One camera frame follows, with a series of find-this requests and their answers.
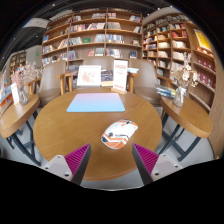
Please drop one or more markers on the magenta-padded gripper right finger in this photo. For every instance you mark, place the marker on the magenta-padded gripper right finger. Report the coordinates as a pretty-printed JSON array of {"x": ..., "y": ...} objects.
[{"x": 148, "y": 161}]

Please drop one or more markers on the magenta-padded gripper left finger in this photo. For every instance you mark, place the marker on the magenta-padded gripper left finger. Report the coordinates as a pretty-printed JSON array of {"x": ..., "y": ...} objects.
[{"x": 76, "y": 161}]

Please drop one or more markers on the white orange patterned computer mouse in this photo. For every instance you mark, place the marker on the white orange patterned computer mouse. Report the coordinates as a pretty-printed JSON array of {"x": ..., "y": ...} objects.
[{"x": 118, "y": 135}]

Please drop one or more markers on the pink blue gradient mouse pad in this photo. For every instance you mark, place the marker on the pink blue gradient mouse pad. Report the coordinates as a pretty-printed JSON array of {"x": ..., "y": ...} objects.
[{"x": 96, "y": 102}]

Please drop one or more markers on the round wooden side table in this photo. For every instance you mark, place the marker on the round wooden side table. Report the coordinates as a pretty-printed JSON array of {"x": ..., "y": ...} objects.
[
  {"x": 16, "y": 116},
  {"x": 190, "y": 116}
]

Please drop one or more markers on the stack of colourful books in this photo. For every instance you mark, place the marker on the stack of colourful books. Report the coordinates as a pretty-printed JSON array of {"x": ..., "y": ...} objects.
[{"x": 165, "y": 91}]

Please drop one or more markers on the glass vase with dried flowers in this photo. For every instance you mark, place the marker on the glass vase with dried flowers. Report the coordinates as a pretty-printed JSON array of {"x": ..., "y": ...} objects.
[
  {"x": 180, "y": 95},
  {"x": 22, "y": 95}
]

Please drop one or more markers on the tan leather wooden armchair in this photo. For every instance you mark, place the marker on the tan leather wooden armchair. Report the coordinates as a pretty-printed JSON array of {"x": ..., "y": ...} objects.
[
  {"x": 100, "y": 61},
  {"x": 145, "y": 83},
  {"x": 51, "y": 83}
]

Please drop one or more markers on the white framed pink flower picture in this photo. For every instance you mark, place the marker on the white framed pink flower picture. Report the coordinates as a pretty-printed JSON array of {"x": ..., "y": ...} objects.
[{"x": 89, "y": 76}]

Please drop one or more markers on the dark cover book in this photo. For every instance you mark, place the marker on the dark cover book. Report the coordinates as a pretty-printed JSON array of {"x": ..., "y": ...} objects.
[{"x": 107, "y": 77}]

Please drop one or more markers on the white sign on wooden base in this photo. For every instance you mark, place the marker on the white sign on wooden base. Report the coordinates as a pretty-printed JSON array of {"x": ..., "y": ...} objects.
[{"x": 120, "y": 75}]

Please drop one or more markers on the small white standing card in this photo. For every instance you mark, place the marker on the small white standing card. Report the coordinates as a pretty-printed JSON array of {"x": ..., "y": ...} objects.
[{"x": 15, "y": 93}]

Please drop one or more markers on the distant wooden bookshelf unit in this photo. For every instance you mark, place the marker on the distant wooden bookshelf unit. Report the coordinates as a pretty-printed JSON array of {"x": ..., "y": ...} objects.
[{"x": 17, "y": 61}]

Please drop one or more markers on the curved wooden bookshelf unit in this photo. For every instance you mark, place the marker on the curved wooden bookshelf unit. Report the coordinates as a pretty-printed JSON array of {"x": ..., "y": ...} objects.
[{"x": 186, "y": 50}]

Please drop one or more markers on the wide wooden bookshelf unit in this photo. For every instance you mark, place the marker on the wide wooden bookshelf unit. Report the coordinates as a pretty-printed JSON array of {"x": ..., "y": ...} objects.
[{"x": 91, "y": 33}]

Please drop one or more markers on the white hanging ceiling sign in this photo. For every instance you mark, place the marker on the white hanging ceiling sign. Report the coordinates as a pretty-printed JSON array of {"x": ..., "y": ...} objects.
[{"x": 36, "y": 22}]

